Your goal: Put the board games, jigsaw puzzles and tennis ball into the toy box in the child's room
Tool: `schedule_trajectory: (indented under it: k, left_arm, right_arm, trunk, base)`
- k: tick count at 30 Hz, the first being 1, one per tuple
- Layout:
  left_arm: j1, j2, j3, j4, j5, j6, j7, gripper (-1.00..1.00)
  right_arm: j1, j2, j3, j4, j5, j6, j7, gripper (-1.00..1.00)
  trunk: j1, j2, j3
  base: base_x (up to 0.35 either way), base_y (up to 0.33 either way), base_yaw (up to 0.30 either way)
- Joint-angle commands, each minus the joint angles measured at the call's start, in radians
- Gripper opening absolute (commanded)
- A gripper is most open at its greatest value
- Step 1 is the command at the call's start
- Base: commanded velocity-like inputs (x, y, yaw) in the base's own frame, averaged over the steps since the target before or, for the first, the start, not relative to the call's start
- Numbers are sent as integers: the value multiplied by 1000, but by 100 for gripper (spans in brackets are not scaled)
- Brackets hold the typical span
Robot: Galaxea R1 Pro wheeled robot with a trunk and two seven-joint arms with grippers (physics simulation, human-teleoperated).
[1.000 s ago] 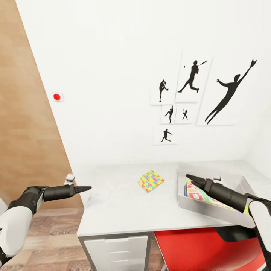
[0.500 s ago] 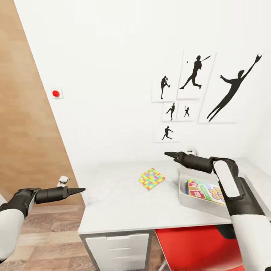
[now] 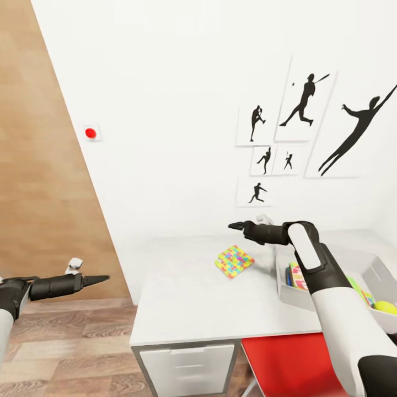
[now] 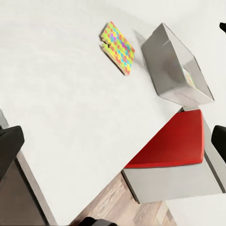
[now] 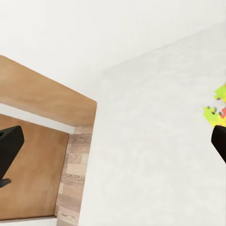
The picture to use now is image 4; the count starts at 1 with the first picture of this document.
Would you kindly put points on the swivel chair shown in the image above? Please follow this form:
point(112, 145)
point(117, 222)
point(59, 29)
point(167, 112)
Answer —
point(180, 143)

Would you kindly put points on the toy box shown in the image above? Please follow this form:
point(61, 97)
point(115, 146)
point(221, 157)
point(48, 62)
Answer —
point(166, 57)

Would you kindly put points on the desk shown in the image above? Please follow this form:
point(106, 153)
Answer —
point(82, 117)

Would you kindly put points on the jigsaw puzzle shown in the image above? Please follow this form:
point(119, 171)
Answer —
point(118, 48)

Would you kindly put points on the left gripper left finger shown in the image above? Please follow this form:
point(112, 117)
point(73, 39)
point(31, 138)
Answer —
point(11, 141)

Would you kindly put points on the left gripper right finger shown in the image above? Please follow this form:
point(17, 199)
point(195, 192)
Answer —
point(218, 139)

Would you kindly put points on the board game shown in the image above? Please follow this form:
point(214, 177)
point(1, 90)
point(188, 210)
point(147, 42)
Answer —
point(188, 77)

